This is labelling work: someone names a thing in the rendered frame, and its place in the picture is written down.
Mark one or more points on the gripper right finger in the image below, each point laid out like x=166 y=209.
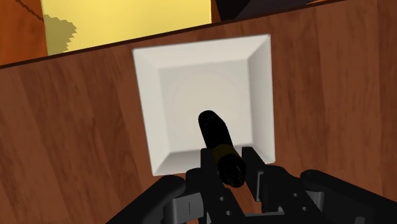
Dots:
x=279 y=186

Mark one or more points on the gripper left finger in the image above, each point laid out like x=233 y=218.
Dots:
x=204 y=183

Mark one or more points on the black marker with gold band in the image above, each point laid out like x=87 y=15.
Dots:
x=220 y=145

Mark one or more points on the white square plate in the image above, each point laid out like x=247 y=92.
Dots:
x=204 y=90

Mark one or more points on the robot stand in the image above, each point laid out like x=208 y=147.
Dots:
x=245 y=7

